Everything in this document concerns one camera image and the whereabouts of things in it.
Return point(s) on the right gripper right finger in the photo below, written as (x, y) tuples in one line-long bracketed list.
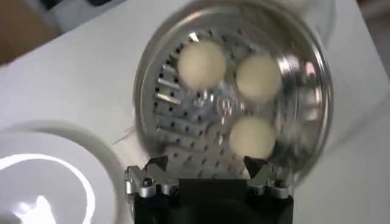
[(268, 179)]

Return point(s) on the white steamed baozi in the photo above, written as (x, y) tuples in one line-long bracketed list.
[(252, 137), (258, 76), (201, 64)]

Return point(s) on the white round plate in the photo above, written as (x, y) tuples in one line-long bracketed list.
[(45, 182)]

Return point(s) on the stainless steel steamer basket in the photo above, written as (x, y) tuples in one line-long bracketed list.
[(189, 121)]

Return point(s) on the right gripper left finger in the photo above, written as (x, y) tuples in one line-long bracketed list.
[(146, 182)]

